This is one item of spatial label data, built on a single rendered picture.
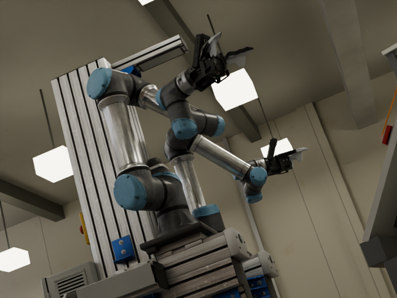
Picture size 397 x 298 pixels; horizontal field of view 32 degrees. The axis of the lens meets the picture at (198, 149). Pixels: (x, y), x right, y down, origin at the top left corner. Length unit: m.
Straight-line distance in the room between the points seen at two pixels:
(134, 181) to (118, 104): 0.31
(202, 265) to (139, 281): 0.22
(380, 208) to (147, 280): 0.77
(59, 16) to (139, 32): 1.11
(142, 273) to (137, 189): 0.27
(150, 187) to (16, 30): 5.87
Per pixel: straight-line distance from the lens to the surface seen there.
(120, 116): 2.37
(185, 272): 2.25
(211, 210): 2.81
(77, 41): 8.38
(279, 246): 11.61
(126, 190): 2.25
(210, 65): 2.10
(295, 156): 3.14
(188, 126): 2.15
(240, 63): 2.14
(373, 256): 1.79
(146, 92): 2.47
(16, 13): 7.76
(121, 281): 2.20
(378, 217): 1.81
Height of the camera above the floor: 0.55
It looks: 22 degrees up
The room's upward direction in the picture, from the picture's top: 18 degrees counter-clockwise
